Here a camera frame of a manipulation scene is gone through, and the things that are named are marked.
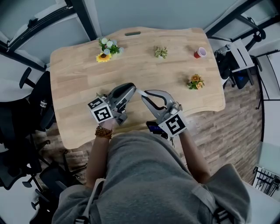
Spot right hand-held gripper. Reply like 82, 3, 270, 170
141, 89, 189, 138

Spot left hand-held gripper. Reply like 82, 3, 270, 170
87, 82, 137, 126

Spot person's right forearm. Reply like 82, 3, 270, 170
178, 130, 212, 185

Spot person's left forearm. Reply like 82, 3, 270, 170
85, 119, 119, 189

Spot black device with blue screen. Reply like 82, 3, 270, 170
146, 121, 169, 140

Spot orange flower potted plant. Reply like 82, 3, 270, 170
187, 73, 206, 91

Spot sunflower and daisy bouquet pot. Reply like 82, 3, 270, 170
95, 37, 125, 63

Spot pale green succulent pot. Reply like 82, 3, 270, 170
154, 45, 169, 60

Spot red cup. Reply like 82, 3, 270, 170
193, 47, 207, 60

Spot black backpack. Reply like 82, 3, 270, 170
215, 51, 236, 87

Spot black office chair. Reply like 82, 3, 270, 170
0, 98, 51, 191
19, 67, 55, 132
21, 150, 88, 224

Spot black bottle with white label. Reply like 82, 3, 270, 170
39, 99, 48, 116

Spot person's grey sweatshirt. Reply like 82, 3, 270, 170
51, 131, 252, 224

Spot dark blue bag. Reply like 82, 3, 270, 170
234, 70, 252, 89

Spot white chair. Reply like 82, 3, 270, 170
228, 38, 256, 73

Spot black stand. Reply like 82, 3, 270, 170
244, 28, 266, 52

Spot white board on black stand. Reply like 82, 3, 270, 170
255, 49, 280, 110

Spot wooden bead bracelet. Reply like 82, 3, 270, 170
94, 126, 113, 140

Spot black window frame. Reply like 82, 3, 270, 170
0, 0, 98, 73

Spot grey harness strap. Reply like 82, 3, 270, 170
74, 178, 106, 224
191, 185, 236, 224

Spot black wire rack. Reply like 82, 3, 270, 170
252, 165, 280, 197

